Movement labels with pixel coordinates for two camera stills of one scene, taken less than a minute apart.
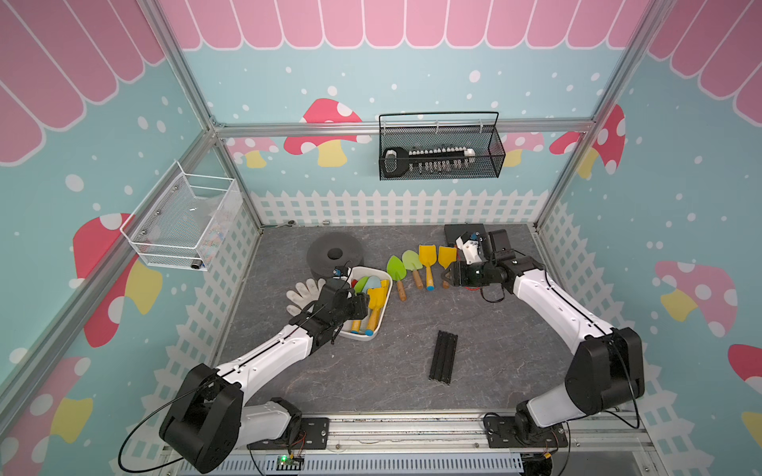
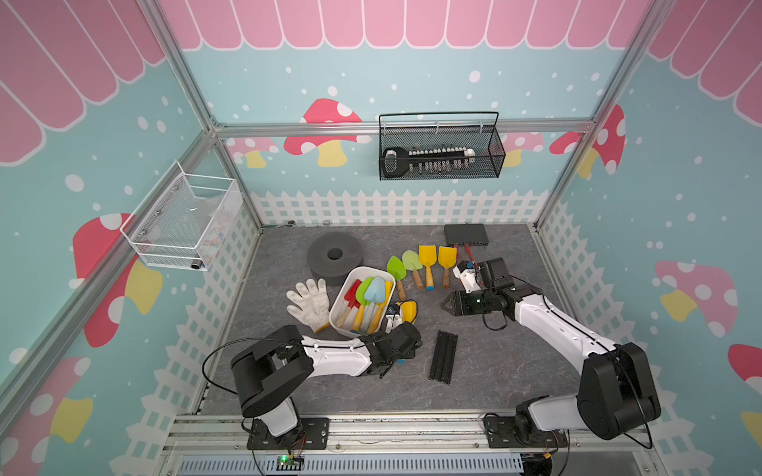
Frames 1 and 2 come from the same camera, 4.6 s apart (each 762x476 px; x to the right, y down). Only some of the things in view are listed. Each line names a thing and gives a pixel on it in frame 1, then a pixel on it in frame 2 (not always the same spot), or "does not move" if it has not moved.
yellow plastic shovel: [446, 255] does not move
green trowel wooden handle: [412, 262] does not move
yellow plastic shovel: [377, 297] → [409, 308]
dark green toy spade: [397, 272] does not move
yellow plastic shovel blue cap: [428, 256] does not move
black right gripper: [458, 275] → [458, 303]
